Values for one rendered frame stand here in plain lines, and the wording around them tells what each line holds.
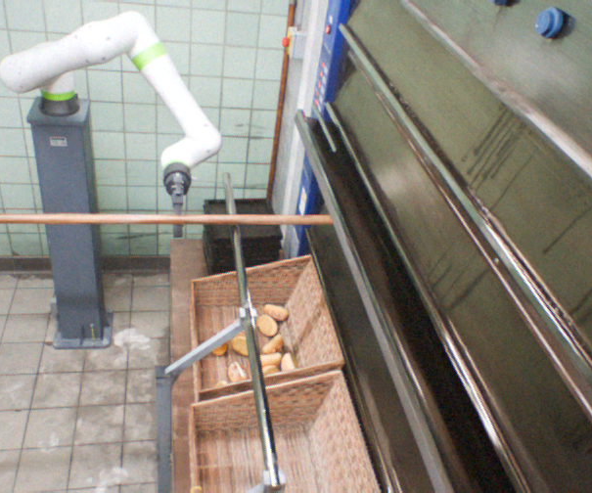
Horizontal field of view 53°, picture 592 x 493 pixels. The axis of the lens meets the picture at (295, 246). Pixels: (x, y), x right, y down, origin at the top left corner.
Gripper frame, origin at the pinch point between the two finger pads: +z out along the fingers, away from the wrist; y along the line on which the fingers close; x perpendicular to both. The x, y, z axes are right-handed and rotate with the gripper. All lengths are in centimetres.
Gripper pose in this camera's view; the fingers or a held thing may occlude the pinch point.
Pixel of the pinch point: (178, 217)
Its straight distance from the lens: 187.5
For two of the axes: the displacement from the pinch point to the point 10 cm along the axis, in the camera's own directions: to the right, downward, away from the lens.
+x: -9.8, 0.0, -2.1
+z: 1.7, 6.1, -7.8
